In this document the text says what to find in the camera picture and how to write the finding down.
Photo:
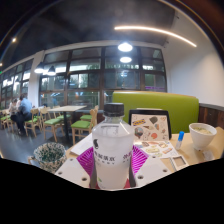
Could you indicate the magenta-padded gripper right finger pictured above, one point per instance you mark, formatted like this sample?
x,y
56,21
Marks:
x,y
151,170

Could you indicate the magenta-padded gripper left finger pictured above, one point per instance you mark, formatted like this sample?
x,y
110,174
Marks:
x,y
71,171

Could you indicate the clear plastic bottle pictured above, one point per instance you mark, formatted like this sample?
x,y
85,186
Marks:
x,y
113,153

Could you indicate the sticker sheet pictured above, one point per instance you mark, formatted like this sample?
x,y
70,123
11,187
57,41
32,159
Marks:
x,y
155,148

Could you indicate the speckled green-white mug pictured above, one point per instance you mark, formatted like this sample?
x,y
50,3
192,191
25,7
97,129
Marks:
x,y
50,156

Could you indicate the white paper sheet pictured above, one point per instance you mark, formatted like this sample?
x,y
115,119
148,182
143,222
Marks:
x,y
83,145

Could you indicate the small blue-capped glue stick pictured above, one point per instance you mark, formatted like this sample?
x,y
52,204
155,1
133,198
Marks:
x,y
180,140

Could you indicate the black laptop with stickers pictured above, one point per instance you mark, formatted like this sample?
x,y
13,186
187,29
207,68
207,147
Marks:
x,y
150,126

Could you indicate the wooden chairs with green seats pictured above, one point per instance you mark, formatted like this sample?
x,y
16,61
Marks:
x,y
52,122

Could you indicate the white paper napkin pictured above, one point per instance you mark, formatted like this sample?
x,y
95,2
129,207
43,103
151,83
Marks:
x,y
208,155

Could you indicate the white bowl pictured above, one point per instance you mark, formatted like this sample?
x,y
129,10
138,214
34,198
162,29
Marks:
x,y
202,136

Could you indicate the light wooden dining table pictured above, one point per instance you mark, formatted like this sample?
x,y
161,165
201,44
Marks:
x,y
66,108

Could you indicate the green upholstered bench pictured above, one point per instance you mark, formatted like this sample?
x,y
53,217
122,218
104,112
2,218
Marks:
x,y
176,106

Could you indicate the person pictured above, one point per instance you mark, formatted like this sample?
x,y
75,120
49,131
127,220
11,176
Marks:
x,y
13,106
25,110

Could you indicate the long linear ceiling light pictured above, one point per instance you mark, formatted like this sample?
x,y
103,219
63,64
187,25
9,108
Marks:
x,y
156,32

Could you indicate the dark-framed window wall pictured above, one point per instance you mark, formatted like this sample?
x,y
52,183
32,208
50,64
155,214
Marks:
x,y
86,80

